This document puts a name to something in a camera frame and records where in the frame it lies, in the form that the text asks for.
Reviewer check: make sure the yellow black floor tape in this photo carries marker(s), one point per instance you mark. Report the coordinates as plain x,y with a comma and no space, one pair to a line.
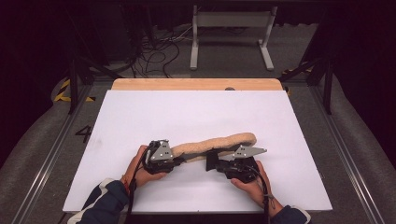
295,70
65,90

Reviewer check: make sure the person's left hand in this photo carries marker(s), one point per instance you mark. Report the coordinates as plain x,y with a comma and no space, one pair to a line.
137,174

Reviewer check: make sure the aluminium floor rail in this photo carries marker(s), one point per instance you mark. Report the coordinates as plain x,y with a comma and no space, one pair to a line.
49,155
345,149

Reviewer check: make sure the white board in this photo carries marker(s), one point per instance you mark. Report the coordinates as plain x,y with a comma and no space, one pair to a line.
202,112

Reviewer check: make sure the person's right hand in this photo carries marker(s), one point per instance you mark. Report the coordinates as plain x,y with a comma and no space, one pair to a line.
255,189

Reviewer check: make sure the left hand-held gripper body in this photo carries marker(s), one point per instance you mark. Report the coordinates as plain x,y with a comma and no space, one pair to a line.
161,152

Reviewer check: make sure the wooden table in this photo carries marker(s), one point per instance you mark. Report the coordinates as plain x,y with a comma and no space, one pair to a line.
174,84

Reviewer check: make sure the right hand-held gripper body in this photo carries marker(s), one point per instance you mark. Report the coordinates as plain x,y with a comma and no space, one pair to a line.
246,151

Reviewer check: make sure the white metal stand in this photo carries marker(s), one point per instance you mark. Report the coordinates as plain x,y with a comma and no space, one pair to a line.
232,19

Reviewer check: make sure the black metal stand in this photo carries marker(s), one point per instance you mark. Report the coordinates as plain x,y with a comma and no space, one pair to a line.
327,90
73,87

